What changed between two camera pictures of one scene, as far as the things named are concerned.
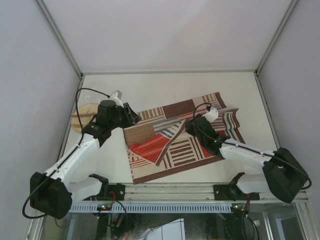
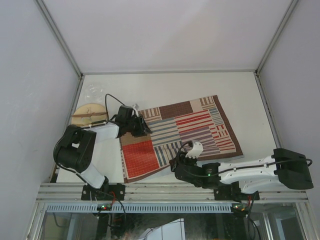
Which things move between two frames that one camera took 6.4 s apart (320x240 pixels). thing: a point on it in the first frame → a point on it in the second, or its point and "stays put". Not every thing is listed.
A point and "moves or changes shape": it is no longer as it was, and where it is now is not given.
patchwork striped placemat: [162, 145] moves or changes shape
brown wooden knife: [89, 114] stays put
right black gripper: [189, 127] → [180, 158]
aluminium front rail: [180, 192] stays put
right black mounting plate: [226, 192] stays put
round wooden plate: [84, 109] stays put
